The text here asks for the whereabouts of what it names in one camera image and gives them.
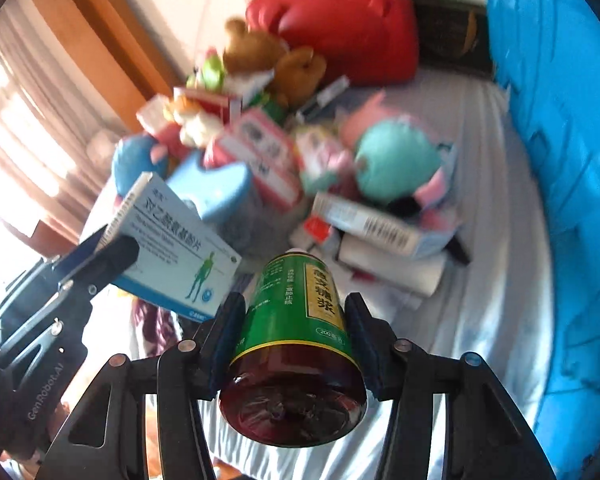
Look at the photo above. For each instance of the dark patterned cloth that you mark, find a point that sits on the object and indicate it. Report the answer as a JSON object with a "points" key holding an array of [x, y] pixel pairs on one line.
{"points": [[150, 320]]}

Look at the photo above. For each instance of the blue plastic storage crate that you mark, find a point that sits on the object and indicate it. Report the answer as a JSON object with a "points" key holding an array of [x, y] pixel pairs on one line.
{"points": [[570, 160]]}

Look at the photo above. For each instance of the teal and pink plush toy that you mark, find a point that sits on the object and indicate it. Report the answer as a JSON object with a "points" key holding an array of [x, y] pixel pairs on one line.
{"points": [[395, 160]]}

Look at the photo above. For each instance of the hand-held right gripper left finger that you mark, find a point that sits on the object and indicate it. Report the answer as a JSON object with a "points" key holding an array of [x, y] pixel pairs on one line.
{"points": [[227, 340]]}

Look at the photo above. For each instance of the light blue plastic piece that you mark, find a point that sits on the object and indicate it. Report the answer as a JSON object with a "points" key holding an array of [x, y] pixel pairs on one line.
{"points": [[215, 185]]}

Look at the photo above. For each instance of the wooden door frame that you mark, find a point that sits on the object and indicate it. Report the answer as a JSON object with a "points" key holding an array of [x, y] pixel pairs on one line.
{"points": [[105, 20]]}

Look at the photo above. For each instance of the blue round plush toy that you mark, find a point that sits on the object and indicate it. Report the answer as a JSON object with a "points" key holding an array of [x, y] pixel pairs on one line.
{"points": [[135, 160]]}

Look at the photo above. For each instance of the pile of medicine boxes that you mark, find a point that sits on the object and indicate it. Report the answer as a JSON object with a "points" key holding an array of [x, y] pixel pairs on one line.
{"points": [[370, 225]]}

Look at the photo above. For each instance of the green label syrup bottle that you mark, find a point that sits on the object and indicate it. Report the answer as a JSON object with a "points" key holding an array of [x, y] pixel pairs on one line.
{"points": [[290, 335]]}

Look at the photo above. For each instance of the brown teddy bear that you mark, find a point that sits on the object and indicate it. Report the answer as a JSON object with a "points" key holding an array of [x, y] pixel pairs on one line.
{"points": [[250, 50]]}

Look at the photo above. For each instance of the red hard carry case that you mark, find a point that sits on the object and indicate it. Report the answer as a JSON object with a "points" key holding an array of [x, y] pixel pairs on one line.
{"points": [[340, 25]]}

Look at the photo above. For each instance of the orange white plush toy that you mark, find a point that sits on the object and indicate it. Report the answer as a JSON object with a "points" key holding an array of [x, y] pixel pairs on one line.
{"points": [[195, 120]]}

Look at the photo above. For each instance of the white blue medicine carton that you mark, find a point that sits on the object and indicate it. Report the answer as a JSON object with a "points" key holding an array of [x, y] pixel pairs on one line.
{"points": [[180, 250]]}

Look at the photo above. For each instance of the light blue table cloth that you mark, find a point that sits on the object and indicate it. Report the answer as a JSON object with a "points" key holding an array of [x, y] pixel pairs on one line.
{"points": [[480, 285]]}

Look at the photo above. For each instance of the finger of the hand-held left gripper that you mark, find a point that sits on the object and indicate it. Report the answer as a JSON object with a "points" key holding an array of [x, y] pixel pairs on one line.
{"points": [[87, 249], [115, 260]]}

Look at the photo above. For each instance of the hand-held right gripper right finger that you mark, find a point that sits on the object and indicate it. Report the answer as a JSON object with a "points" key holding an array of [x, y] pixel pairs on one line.
{"points": [[362, 340]]}

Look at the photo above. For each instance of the small green plush toy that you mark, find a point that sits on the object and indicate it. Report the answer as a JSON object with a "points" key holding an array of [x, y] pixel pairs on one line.
{"points": [[210, 72]]}

